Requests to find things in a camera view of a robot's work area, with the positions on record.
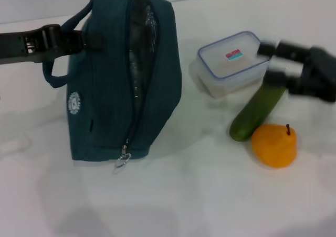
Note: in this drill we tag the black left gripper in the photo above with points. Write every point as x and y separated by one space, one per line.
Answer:
15 47

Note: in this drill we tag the orange pear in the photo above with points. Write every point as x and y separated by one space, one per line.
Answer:
273 148

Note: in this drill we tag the green cucumber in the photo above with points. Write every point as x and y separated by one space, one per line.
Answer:
252 113

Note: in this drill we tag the teal insulated lunch bag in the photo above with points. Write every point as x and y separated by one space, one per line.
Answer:
110 90

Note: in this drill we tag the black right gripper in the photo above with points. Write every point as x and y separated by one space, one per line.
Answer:
321 74

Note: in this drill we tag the clear blue-rimmed plastic container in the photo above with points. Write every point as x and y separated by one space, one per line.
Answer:
231 66

